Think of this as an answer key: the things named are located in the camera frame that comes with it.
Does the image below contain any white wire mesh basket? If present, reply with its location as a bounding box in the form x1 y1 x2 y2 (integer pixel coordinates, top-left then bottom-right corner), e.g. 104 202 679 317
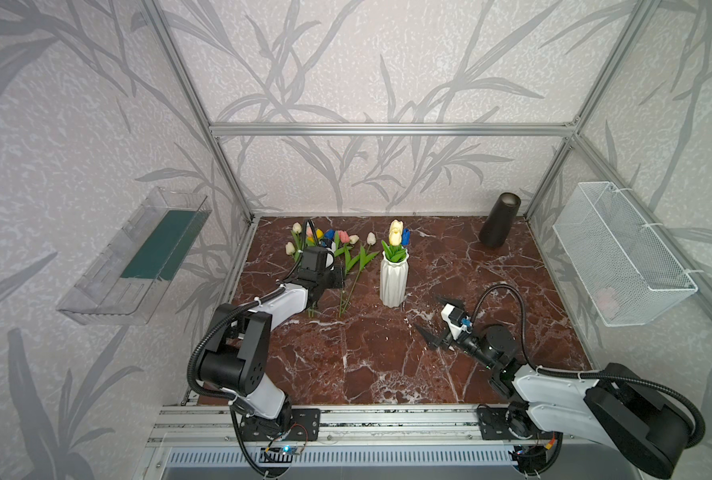
553 181 699 327

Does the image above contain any cream white tulip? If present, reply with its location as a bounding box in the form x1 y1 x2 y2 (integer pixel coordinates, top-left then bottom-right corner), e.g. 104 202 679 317
390 220 404 238

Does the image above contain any pink object in basket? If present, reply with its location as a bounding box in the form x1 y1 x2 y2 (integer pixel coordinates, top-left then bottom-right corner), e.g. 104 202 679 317
595 287 621 320

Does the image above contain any right black cable hose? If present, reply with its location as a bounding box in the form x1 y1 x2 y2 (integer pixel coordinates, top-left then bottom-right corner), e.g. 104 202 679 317
471 283 706 450

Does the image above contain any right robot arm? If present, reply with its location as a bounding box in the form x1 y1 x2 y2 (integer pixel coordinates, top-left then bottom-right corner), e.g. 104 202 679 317
416 297 706 479

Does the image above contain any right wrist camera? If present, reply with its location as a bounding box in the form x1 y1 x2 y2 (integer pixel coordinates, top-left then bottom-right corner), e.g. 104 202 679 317
442 304 473 339

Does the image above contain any clear plastic wall shelf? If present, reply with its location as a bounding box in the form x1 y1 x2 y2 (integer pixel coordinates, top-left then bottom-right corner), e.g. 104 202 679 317
57 187 212 326

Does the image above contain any pink tulip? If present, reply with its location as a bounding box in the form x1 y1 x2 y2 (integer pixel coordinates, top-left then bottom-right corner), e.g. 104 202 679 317
335 230 359 317

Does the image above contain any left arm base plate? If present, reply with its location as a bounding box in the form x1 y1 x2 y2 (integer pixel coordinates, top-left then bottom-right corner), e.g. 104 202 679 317
239 405 322 442

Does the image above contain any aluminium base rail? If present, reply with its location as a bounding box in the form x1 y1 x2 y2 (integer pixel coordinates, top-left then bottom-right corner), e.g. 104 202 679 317
145 403 651 448

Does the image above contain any white ribbed vase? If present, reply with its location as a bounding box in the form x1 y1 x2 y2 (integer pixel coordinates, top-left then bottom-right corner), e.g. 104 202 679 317
380 254 409 308

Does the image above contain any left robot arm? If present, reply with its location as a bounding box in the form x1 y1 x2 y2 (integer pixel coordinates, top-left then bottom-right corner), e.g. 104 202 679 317
186 246 344 430

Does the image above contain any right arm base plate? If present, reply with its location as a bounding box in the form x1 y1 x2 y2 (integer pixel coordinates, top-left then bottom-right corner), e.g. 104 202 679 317
475 403 555 442

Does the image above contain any black cone vase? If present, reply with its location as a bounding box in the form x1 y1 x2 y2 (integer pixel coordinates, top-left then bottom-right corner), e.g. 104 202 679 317
479 192 521 248

